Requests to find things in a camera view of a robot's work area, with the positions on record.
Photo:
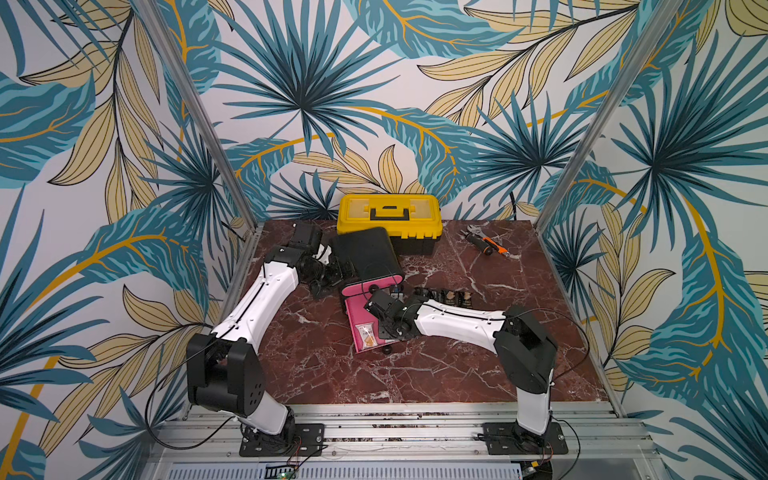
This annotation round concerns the aluminium right corner post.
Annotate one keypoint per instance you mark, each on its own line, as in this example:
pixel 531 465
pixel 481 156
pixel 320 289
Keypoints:
pixel 647 41

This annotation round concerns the black drawer cabinet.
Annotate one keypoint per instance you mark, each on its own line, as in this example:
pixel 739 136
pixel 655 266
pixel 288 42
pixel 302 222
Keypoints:
pixel 365 254

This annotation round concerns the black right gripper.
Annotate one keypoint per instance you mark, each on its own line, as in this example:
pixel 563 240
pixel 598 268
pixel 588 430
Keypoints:
pixel 377 308

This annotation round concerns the aluminium corner post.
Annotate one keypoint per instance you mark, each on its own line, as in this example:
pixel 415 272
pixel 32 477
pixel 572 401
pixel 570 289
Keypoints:
pixel 160 34
pixel 647 41

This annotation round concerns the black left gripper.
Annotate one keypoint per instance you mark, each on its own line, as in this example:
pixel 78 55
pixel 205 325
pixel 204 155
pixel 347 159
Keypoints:
pixel 338 276

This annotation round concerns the yellow black toolbox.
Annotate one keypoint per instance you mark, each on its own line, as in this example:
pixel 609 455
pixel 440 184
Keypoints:
pixel 412 221

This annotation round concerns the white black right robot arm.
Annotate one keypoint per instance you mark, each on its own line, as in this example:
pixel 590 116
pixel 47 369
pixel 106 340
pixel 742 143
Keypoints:
pixel 524 347

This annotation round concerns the orange black pliers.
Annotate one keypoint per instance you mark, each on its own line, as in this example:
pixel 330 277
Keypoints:
pixel 483 242

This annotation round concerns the black cookie packet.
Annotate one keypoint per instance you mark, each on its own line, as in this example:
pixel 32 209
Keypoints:
pixel 445 296
pixel 422 292
pixel 464 299

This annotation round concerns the clear snack bag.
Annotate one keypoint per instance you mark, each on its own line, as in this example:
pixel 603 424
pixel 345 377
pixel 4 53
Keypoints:
pixel 367 336

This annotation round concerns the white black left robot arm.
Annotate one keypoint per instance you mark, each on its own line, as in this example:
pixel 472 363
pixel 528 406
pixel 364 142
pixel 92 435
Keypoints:
pixel 224 373

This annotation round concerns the aluminium front rail base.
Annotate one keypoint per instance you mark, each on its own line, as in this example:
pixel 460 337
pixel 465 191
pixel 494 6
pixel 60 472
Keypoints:
pixel 412 441

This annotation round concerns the aluminium left corner post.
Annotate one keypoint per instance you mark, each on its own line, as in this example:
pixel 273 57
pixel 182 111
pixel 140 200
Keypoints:
pixel 160 34

